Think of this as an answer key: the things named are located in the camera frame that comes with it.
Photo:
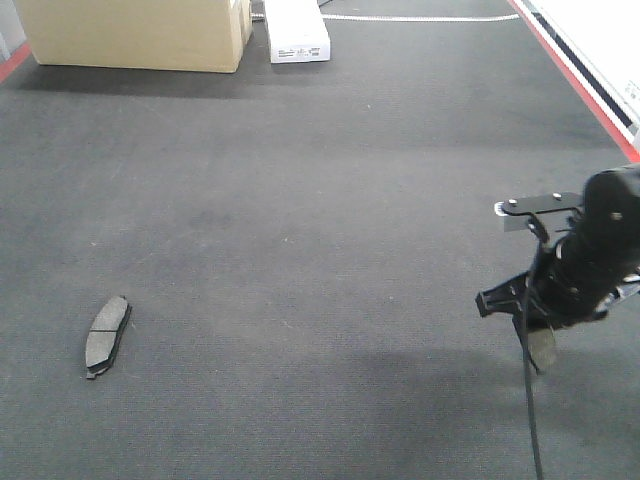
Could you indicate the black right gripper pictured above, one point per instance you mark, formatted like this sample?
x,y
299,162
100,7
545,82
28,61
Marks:
x,y
594,267

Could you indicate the brake pad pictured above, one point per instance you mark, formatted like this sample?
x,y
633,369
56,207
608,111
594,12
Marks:
x,y
105,334
542,349

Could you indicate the dark grey conveyor belt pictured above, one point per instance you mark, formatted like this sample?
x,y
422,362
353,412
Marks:
x,y
291,319

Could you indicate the white cardboard box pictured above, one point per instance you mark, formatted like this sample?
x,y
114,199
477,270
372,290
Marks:
x,y
296,32

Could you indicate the brown cardboard box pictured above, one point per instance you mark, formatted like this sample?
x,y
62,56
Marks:
x,y
195,36

